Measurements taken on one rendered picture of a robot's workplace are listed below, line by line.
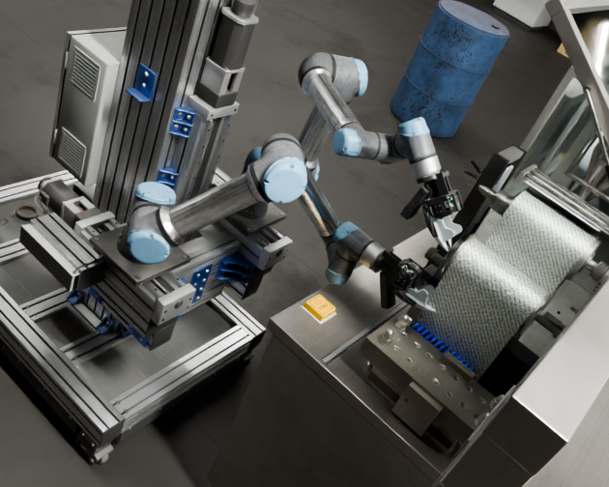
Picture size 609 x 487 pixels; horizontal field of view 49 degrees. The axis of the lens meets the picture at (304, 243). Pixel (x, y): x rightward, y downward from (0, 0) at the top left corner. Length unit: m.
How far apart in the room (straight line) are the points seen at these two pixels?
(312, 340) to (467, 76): 3.95
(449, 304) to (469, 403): 0.27
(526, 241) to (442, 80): 3.68
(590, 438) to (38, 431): 1.92
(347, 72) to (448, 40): 3.40
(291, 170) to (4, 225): 1.65
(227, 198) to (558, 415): 1.12
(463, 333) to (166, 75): 1.12
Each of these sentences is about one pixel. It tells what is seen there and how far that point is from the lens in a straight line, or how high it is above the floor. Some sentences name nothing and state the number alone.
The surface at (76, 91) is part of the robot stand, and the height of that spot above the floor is 1.07.
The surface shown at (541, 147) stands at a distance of 2.76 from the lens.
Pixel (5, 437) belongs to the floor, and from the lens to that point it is 2.62.
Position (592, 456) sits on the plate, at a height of 1.44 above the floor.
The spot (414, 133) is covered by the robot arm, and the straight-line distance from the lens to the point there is 1.79.
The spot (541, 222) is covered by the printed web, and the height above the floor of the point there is 1.38.
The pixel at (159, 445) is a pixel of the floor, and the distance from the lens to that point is 2.66.
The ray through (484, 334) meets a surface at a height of 1.14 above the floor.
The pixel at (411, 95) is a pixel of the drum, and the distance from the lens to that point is 5.69.
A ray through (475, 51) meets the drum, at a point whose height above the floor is 0.78.
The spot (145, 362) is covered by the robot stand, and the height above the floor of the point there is 0.21.
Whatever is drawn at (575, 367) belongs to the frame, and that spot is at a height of 1.65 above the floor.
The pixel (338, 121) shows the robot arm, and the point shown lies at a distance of 1.86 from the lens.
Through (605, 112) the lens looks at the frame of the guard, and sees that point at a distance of 1.46.
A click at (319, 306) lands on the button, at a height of 0.92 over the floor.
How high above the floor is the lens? 2.18
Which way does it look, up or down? 35 degrees down
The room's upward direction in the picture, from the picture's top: 24 degrees clockwise
